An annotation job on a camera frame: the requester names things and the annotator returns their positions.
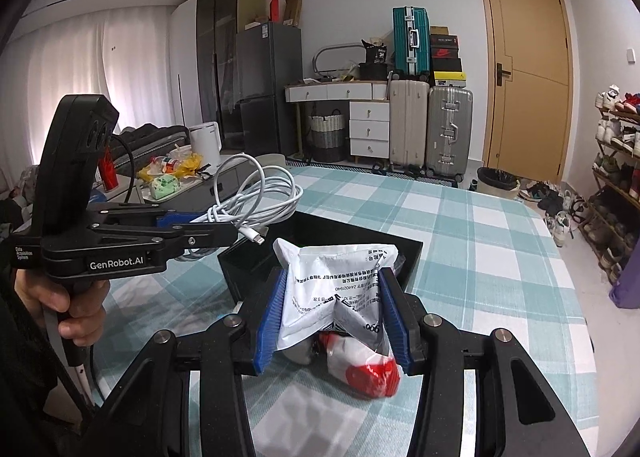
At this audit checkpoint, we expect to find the red white packet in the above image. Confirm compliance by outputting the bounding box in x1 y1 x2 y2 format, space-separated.
319 333 400 399

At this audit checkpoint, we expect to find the green medicine packet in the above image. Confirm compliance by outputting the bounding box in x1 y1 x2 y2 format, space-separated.
277 246 396 355

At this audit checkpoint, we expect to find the white cable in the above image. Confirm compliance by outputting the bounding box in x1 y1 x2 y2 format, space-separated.
188 152 305 258

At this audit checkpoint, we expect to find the person's left hand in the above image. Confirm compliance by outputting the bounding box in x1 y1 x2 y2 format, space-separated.
14 269 111 347

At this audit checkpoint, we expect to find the grey side cabinet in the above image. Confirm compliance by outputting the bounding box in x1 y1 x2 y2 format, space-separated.
141 159 255 214

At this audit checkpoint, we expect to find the black open box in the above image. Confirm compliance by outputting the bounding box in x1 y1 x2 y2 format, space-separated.
218 212 423 302

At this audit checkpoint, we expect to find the white appliance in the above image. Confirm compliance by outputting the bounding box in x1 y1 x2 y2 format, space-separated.
189 121 222 169

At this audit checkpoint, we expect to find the checkered teal tablecloth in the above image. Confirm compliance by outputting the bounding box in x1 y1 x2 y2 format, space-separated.
94 166 599 456

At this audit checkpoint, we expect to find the round white stool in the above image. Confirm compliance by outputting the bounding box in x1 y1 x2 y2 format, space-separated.
256 154 286 168

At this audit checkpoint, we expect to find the white curtain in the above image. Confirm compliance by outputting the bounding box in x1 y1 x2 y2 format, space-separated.
0 5 177 188

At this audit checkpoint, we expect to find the woven laundry basket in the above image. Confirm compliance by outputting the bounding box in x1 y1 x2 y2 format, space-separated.
310 109 347 163

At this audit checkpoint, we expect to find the dark grey refrigerator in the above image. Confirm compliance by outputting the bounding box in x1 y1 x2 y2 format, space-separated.
236 22 303 157

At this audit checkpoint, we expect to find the white drawer desk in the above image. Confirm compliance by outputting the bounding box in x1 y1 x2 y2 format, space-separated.
285 81 390 160

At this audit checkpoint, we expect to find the silver suitcase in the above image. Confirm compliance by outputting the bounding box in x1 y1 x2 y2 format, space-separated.
425 86 473 183

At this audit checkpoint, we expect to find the beige suitcase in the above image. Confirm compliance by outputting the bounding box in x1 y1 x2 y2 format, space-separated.
388 80 430 168

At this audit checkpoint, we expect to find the purple bag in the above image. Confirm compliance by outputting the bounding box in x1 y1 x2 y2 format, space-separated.
608 243 640 310

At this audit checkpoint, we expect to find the wooden shoe rack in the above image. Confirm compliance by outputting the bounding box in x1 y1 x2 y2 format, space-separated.
580 84 639 286

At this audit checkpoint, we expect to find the black tote bag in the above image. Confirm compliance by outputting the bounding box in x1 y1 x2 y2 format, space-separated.
359 39 388 81

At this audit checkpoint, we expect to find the wooden door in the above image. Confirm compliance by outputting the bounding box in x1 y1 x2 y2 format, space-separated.
483 0 574 183

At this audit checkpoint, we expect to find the stack of shoe boxes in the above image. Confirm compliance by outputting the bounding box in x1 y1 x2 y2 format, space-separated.
430 26 466 88

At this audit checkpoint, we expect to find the teal suitcase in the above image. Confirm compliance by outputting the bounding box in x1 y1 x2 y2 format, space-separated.
393 6 431 81

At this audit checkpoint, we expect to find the black camera cable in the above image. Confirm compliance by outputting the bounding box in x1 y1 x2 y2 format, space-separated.
110 134 138 206

